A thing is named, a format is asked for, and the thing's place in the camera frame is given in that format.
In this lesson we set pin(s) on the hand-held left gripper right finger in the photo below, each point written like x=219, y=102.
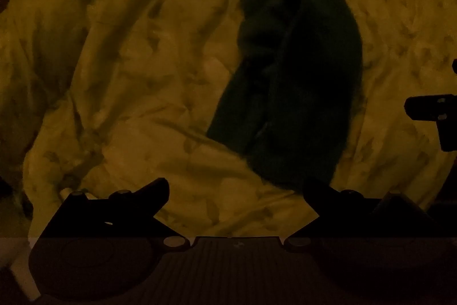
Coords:
x=314, y=194

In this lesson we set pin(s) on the pale leaf-print blanket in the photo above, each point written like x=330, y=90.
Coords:
x=142, y=94

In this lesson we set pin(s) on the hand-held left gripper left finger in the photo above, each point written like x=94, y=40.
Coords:
x=159, y=192

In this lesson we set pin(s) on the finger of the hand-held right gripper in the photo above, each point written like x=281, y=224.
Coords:
x=425, y=107

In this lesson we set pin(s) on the dark green knit sweater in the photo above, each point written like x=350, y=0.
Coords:
x=303, y=83

